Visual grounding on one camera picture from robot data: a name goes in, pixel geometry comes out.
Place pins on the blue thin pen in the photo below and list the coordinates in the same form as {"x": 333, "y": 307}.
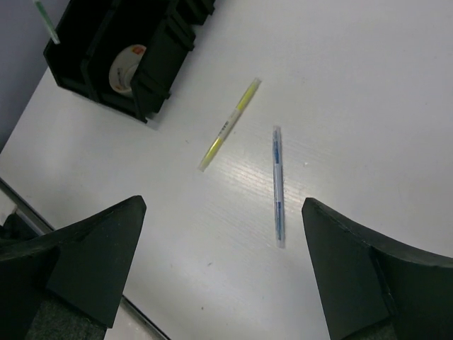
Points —
{"x": 278, "y": 188}

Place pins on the large brown tape roll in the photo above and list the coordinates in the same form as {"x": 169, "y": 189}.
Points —
{"x": 123, "y": 69}

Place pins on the green thin pen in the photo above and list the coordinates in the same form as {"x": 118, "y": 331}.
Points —
{"x": 47, "y": 21}

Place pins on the yellow thin pen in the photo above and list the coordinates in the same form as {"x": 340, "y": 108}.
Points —
{"x": 226, "y": 129}

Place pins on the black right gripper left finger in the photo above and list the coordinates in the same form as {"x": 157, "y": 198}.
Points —
{"x": 68, "y": 284}

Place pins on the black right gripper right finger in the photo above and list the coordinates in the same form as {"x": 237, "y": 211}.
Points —
{"x": 371, "y": 284}

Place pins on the black four-compartment organizer tray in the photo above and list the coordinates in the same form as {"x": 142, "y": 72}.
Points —
{"x": 93, "y": 33}

